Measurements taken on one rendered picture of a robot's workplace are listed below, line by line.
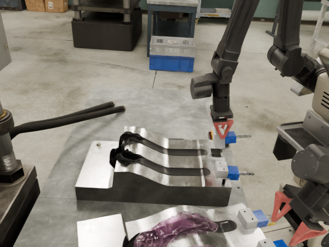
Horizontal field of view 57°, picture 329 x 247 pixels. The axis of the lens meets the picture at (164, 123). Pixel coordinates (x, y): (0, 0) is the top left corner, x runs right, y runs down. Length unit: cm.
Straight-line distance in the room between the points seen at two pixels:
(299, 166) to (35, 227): 75
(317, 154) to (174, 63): 358
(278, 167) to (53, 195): 196
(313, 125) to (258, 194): 135
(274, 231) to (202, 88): 101
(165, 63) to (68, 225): 334
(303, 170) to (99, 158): 72
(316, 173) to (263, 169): 195
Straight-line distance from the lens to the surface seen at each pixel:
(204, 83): 97
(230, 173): 103
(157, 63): 413
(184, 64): 413
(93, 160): 112
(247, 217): 94
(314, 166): 64
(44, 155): 264
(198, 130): 141
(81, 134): 137
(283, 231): 178
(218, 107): 102
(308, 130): 108
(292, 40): 102
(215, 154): 116
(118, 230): 83
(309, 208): 72
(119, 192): 101
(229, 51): 93
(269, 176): 253
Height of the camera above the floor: 155
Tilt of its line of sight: 32 degrees down
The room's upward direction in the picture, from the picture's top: 3 degrees clockwise
